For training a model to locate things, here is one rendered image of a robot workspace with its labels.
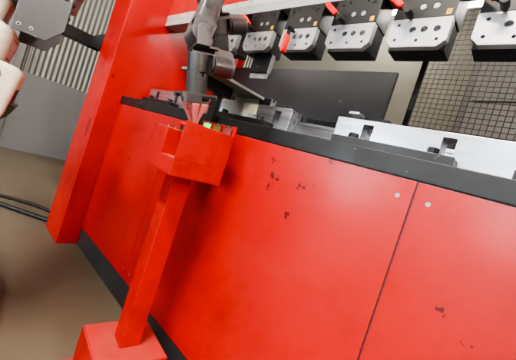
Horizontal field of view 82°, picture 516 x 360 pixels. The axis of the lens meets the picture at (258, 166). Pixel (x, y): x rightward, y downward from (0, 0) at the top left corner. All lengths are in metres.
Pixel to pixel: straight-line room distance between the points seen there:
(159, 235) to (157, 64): 1.24
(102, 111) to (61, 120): 2.60
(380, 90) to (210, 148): 0.94
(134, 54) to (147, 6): 0.27
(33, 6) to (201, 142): 0.51
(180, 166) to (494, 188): 0.68
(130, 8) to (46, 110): 2.71
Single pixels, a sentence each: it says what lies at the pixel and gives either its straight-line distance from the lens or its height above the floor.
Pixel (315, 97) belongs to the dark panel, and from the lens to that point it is 1.68.
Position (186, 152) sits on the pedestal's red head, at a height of 0.73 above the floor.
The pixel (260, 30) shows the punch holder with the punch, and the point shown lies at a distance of 1.30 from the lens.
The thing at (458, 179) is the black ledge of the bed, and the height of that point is 0.85.
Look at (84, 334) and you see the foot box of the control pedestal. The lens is 1.14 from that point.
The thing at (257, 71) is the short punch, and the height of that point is 1.10.
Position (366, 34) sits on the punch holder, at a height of 1.21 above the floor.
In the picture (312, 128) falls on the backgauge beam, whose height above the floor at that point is 0.96.
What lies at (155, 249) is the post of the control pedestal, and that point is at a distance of 0.95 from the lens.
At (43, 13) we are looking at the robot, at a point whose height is 0.95.
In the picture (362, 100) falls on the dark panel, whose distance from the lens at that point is 1.54.
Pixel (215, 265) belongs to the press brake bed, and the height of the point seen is 0.41.
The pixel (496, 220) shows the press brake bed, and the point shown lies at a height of 0.80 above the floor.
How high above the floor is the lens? 0.77
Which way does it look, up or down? 1 degrees down
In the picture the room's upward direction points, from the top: 18 degrees clockwise
